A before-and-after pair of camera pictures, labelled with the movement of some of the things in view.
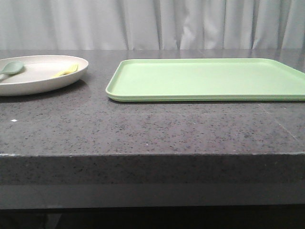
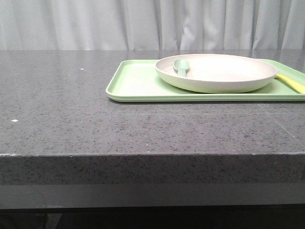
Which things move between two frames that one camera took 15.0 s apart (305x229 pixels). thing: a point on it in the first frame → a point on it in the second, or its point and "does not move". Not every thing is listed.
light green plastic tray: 204,79 does not move
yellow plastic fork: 73,69 → 299,87
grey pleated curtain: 151,25 does not move
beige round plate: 38,76 → 218,73
